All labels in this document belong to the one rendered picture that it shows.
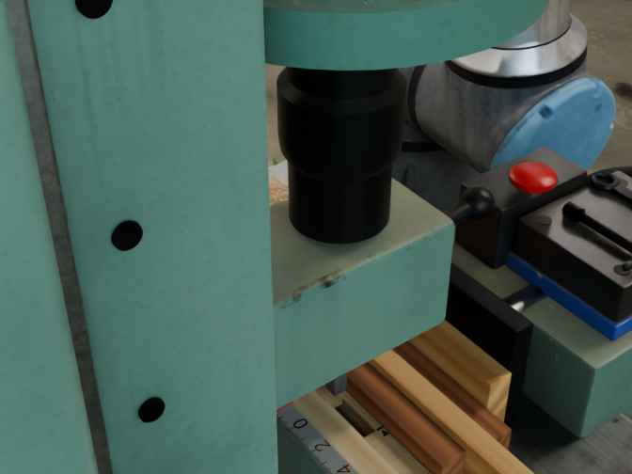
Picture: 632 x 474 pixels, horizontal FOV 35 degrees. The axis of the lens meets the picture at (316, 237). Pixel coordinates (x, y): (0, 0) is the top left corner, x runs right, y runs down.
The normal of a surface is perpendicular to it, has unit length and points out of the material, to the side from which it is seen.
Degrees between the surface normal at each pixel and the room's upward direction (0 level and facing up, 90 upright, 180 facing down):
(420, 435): 0
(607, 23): 0
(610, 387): 90
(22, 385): 90
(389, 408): 0
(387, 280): 90
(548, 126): 95
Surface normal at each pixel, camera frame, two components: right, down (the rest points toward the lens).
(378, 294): 0.59, 0.48
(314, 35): -0.09, 0.60
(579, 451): 0.00, -0.80
